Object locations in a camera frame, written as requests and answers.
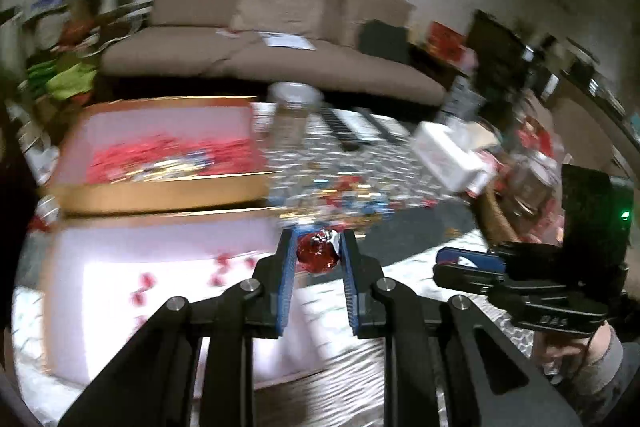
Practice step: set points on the slim black remote control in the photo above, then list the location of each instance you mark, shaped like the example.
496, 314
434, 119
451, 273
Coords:
382, 124

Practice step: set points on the pile of foil-wrapped candies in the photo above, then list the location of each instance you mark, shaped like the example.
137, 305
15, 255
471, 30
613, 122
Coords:
150, 152
345, 197

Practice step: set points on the brown sofa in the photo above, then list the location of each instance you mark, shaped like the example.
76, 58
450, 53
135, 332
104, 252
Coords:
200, 52

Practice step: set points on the white papers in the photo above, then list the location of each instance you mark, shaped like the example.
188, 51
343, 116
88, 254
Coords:
290, 41

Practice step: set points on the black cushion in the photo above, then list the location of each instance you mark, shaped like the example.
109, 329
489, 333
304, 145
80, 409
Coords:
382, 39

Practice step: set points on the wicker basket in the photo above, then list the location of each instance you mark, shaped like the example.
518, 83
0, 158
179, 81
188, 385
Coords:
492, 222

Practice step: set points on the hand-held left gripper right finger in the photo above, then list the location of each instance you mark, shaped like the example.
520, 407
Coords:
351, 282

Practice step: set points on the white remote control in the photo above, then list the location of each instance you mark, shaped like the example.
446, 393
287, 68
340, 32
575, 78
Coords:
367, 129

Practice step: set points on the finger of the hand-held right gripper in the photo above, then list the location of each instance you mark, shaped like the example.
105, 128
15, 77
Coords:
455, 279
457, 254

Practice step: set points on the red cardboard boxes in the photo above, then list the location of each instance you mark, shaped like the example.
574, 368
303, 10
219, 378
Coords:
447, 39

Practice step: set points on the dark wooden cabinet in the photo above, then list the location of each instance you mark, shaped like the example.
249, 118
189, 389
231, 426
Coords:
500, 52

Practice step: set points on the white floral tissue box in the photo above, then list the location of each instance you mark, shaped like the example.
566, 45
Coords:
450, 157

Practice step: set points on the green plastic bag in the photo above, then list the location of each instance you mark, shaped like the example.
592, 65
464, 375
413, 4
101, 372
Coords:
65, 79

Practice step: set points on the red gold gift box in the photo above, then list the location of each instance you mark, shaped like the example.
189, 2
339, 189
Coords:
150, 201

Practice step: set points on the clear plastic seed jar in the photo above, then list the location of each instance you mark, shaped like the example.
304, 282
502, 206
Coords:
295, 117

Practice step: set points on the red foil candy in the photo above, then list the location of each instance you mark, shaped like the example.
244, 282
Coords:
317, 252

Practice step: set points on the person's right forearm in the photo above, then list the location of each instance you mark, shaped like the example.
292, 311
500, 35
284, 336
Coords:
615, 377

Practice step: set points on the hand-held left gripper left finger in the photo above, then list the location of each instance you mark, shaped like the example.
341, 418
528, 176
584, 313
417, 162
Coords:
286, 282

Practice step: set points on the white tissue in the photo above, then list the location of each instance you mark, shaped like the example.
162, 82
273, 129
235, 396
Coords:
457, 104

